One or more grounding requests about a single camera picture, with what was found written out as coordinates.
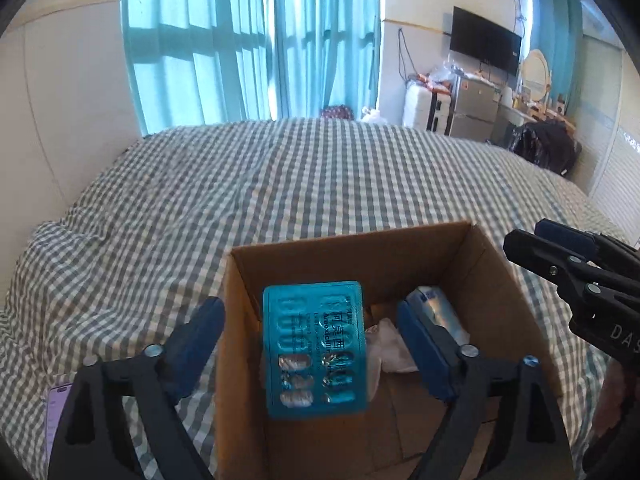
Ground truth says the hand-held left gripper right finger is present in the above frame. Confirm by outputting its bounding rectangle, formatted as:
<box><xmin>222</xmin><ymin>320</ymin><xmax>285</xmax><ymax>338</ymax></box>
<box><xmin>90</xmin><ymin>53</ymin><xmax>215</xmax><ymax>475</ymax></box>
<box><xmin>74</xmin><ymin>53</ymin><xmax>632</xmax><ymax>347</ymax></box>
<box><xmin>397</xmin><ymin>300</ymin><xmax>576</xmax><ymax>480</ymax></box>

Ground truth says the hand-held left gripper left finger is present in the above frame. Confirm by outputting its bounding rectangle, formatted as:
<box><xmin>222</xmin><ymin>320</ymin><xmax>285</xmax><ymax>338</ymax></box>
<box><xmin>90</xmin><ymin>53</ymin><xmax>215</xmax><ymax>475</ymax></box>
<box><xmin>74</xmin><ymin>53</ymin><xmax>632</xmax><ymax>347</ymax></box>
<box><xmin>47</xmin><ymin>296</ymin><xmax>226</xmax><ymax>480</ymax></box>

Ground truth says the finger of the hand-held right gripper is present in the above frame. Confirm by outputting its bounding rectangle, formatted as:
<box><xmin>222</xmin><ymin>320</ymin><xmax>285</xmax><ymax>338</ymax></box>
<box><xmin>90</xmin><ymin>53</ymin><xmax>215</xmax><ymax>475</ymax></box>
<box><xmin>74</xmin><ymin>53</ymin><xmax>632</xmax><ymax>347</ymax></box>
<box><xmin>503</xmin><ymin>229</ymin><xmax>601</xmax><ymax>306</ymax></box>
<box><xmin>534</xmin><ymin>218</ymin><xmax>640</xmax><ymax>286</ymax></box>

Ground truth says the cardboard box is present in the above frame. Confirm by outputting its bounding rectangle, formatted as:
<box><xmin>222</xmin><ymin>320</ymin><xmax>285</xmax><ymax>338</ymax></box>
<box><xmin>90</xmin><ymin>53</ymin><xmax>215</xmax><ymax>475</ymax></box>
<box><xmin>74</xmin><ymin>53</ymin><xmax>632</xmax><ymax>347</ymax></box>
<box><xmin>214</xmin><ymin>220</ymin><xmax>563</xmax><ymax>480</ymax></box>

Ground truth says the teal pill blister pack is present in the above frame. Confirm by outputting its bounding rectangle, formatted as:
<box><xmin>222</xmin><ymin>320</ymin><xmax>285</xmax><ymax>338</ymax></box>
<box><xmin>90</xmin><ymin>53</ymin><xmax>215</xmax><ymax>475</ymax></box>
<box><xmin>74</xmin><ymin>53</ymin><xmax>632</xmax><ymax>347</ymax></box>
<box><xmin>262</xmin><ymin>281</ymin><xmax>370</xmax><ymax>420</ymax></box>

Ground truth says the person's right hand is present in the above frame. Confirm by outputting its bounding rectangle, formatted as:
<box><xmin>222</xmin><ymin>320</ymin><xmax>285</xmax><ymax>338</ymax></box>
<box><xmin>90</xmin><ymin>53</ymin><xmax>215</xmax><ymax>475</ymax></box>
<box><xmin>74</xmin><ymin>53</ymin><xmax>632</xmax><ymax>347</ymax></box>
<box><xmin>595</xmin><ymin>360</ymin><xmax>640</xmax><ymax>438</ymax></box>

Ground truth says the crumpled white tissue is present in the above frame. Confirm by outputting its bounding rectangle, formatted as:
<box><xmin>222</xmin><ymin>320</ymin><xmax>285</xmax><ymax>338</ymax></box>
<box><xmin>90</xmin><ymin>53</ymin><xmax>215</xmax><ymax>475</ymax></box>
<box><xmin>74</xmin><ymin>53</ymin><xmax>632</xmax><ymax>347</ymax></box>
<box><xmin>365</xmin><ymin>317</ymin><xmax>421</xmax><ymax>374</ymax></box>

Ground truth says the white and blue medicine box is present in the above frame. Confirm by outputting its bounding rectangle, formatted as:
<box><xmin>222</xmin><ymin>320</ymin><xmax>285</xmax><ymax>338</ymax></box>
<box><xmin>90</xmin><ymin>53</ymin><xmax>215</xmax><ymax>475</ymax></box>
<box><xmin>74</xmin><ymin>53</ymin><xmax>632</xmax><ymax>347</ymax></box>
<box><xmin>406</xmin><ymin>285</ymin><xmax>472</xmax><ymax>347</ymax></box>

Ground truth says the black bag on chair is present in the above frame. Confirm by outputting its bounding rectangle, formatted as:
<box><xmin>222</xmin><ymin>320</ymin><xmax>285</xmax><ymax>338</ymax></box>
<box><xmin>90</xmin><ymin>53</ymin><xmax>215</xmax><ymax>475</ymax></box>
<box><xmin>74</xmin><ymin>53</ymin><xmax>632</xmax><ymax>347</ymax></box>
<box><xmin>505</xmin><ymin>119</ymin><xmax>582</xmax><ymax>177</ymax></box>

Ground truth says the white slatted wardrobe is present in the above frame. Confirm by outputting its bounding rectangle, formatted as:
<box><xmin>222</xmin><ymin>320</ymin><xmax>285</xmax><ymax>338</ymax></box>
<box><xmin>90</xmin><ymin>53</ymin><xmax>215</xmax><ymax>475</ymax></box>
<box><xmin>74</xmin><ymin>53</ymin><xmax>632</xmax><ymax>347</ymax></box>
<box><xmin>570</xmin><ymin>35</ymin><xmax>640</xmax><ymax>243</ymax></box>

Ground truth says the wooden dressing table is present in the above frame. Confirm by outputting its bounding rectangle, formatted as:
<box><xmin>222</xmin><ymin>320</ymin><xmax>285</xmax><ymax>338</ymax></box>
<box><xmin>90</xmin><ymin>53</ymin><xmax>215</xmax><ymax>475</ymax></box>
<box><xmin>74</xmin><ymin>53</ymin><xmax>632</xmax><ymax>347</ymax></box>
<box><xmin>492</xmin><ymin>101</ymin><xmax>576</xmax><ymax>133</ymax></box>

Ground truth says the silver mini fridge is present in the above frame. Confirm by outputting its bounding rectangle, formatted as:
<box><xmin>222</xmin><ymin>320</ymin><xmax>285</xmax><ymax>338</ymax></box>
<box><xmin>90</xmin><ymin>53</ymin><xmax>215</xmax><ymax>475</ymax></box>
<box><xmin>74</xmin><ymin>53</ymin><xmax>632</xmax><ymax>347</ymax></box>
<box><xmin>446</xmin><ymin>76</ymin><xmax>502</xmax><ymax>142</ymax></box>

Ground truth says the purple smartphone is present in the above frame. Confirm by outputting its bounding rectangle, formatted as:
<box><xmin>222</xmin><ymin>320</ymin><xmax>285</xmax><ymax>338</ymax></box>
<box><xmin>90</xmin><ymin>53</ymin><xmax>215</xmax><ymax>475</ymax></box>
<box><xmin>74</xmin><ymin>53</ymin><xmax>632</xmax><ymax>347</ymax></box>
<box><xmin>46</xmin><ymin>381</ymin><xmax>76</xmax><ymax>445</ymax></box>

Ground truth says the grey checked blanket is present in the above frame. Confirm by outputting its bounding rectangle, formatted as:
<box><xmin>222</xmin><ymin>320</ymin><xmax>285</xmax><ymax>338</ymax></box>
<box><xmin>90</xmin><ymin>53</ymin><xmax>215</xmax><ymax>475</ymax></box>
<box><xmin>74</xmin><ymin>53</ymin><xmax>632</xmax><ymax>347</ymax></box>
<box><xmin>0</xmin><ymin>117</ymin><xmax>632</xmax><ymax>480</ymax></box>

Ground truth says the oval vanity mirror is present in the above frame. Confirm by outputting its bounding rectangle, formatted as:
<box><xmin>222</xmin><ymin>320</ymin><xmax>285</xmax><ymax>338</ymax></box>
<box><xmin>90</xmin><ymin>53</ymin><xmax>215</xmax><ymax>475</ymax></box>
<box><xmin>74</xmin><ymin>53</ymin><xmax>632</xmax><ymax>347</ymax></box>
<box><xmin>520</xmin><ymin>49</ymin><xmax>551</xmax><ymax>103</ymax></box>

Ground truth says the white suitcase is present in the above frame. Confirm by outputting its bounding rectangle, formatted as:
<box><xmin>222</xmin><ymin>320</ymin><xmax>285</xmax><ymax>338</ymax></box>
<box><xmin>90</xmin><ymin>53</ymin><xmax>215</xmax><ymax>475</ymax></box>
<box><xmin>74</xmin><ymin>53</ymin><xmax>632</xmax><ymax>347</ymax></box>
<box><xmin>403</xmin><ymin>80</ymin><xmax>454</xmax><ymax>134</ymax></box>

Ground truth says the clear plastic bag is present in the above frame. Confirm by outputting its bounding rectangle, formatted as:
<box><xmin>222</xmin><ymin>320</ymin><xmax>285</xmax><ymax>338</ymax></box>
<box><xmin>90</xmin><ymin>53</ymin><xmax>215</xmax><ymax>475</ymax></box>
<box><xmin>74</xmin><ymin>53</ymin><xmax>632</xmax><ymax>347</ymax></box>
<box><xmin>427</xmin><ymin>57</ymin><xmax>482</xmax><ymax>87</ymax></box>

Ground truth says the narrow teal curtain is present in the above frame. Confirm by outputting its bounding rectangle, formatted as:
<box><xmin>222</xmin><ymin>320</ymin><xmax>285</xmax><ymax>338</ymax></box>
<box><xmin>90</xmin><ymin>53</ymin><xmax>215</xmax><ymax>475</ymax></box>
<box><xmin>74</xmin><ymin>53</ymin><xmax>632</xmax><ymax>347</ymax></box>
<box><xmin>520</xmin><ymin>0</ymin><xmax>586</xmax><ymax>107</ymax></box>

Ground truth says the wide teal curtain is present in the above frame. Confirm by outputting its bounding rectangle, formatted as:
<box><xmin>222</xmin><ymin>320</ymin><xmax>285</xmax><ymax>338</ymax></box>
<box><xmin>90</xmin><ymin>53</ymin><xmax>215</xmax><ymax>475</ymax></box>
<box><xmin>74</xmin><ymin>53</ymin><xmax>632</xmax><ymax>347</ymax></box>
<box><xmin>120</xmin><ymin>0</ymin><xmax>382</xmax><ymax>137</ymax></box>

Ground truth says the black wall television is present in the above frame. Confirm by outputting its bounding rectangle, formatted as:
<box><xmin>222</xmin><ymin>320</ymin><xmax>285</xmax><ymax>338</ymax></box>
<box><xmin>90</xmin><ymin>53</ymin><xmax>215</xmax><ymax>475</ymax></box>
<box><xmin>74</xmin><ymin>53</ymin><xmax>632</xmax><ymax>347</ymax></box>
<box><xmin>449</xmin><ymin>6</ymin><xmax>523</xmax><ymax>77</ymax></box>

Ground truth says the hanging wall cable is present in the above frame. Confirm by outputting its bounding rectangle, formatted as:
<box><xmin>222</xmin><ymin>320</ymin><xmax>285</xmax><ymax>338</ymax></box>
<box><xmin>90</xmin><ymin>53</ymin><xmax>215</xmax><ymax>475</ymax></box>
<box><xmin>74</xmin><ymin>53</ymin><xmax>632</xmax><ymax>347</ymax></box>
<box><xmin>397</xmin><ymin>27</ymin><xmax>417</xmax><ymax>82</ymax></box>

